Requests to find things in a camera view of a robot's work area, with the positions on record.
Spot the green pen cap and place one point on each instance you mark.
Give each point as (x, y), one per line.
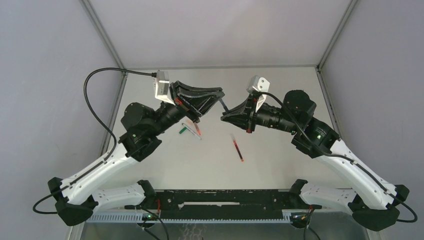
(182, 130)

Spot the white slotted cable duct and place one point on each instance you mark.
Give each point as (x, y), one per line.
(140, 217)

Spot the white green-tipped pen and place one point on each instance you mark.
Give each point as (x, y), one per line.
(191, 130)

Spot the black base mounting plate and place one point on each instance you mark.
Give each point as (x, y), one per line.
(238, 204)

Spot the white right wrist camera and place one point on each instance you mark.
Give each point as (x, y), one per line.
(256, 87)

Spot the red pen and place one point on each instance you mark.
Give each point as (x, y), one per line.
(238, 150)

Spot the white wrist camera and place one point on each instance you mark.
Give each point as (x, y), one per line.
(162, 87)
(256, 87)

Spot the black pen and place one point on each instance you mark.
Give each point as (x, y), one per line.
(226, 110)

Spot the orange pen with cap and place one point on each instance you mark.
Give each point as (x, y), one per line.
(197, 128)

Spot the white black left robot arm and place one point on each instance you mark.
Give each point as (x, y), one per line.
(79, 196)

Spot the aluminium frame rail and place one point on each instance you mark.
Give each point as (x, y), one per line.
(328, 101)

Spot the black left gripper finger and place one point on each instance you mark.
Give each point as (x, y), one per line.
(197, 107)
(182, 90)

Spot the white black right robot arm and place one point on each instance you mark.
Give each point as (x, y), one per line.
(371, 201)

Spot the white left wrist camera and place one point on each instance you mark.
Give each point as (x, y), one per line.
(162, 87)

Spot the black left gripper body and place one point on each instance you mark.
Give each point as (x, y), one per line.
(190, 110)

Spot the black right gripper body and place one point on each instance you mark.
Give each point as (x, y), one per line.
(253, 116)

